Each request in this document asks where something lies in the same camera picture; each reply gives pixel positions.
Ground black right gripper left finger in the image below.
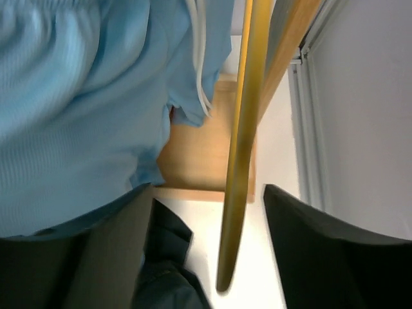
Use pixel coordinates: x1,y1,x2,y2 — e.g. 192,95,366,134
1,185,153,308

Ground wooden clothes rack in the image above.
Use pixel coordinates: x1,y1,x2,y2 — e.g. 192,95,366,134
154,1,322,202

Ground wooden hanger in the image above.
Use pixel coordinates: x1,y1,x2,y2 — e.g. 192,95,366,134
216,1,274,294

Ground dark charcoal shorts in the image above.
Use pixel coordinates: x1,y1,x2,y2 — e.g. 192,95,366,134
131,200,211,309

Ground aluminium frame rail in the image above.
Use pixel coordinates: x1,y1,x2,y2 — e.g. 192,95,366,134
287,1,339,211

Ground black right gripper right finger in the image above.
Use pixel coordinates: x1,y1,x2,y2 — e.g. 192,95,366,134
263,185,411,308

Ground light blue shorts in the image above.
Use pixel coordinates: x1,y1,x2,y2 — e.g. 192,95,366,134
1,1,234,238

